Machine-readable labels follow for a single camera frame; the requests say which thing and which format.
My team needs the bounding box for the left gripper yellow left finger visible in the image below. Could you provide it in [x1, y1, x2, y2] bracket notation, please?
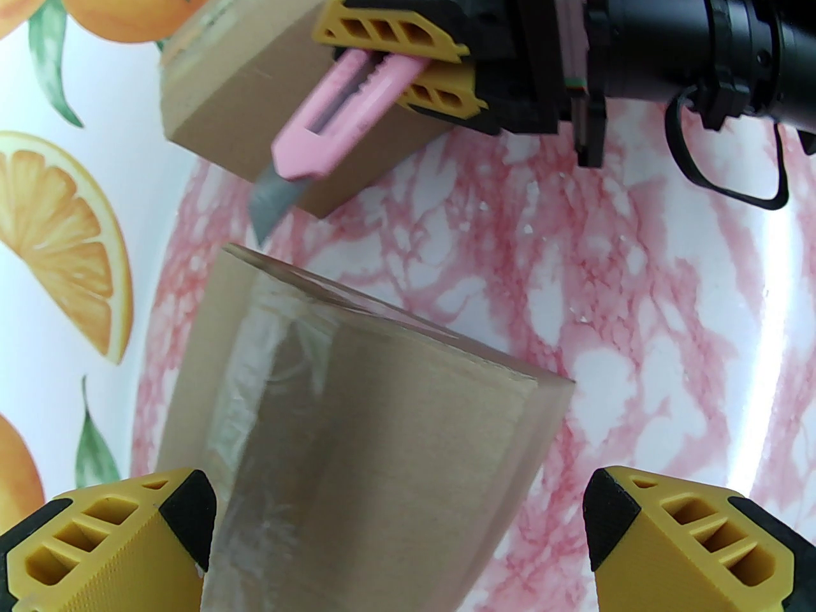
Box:
[0, 468, 219, 612]

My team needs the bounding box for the pink utility knife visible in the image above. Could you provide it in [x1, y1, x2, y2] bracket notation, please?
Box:
[251, 48, 429, 245]

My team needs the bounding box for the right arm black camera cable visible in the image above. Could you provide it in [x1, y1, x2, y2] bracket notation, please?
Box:
[663, 84, 791, 212]

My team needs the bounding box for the long cardboard express box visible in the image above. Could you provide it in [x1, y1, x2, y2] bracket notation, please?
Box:
[156, 244, 576, 612]

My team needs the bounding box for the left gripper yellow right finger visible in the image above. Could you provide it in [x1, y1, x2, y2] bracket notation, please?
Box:
[583, 466, 816, 612]

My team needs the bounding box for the squat cardboard express box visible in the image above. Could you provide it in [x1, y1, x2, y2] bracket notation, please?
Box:
[158, 0, 456, 218]

